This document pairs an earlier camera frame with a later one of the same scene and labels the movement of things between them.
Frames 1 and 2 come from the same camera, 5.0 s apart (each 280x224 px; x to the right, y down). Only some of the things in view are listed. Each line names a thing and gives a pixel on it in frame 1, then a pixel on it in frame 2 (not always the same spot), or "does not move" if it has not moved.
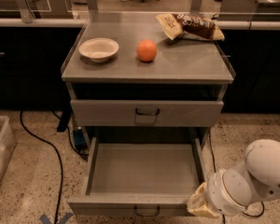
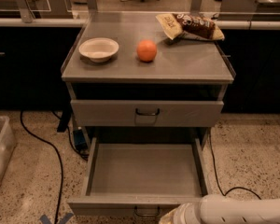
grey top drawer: [126, 112] does not move
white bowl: [99, 49] does not move
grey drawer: [140, 176] does not move
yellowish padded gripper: [219, 193] to [186, 216]
